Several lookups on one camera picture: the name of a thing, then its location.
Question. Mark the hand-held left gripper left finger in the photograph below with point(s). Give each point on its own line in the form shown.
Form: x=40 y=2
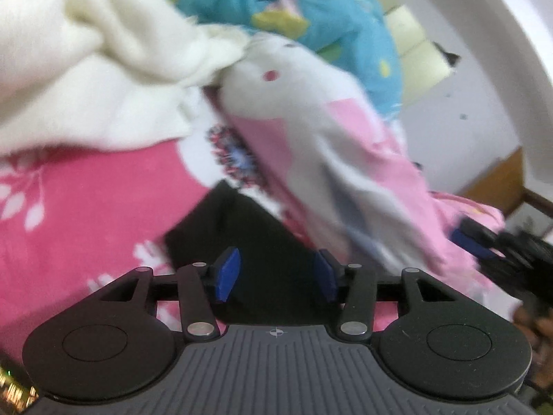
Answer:
x=227 y=274

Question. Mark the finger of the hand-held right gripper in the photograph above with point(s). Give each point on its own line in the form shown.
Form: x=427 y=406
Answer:
x=468 y=238

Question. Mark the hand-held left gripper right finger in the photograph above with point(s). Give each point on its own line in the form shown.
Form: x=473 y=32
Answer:
x=326 y=276

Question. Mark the black t-shirt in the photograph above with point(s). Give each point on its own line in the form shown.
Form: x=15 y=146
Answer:
x=250 y=242

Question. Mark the person's right hand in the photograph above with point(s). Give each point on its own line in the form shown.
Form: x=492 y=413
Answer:
x=535 y=328

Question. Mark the brown wooden door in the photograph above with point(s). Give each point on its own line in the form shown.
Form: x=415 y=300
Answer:
x=497 y=186

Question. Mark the pink rabbit print duvet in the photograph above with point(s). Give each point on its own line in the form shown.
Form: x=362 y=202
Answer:
x=337 y=147

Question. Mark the pink floral bed blanket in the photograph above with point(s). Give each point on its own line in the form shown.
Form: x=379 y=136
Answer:
x=86 y=224

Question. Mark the pale yellow wardrobe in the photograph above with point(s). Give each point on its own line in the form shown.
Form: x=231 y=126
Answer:
x=414 y=43

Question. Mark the white fleece blanket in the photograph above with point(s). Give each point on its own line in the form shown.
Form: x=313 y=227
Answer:
x=86 y=60

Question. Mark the blue printed duvet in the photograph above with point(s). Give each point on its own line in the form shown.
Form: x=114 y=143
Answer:
x=328 y=13

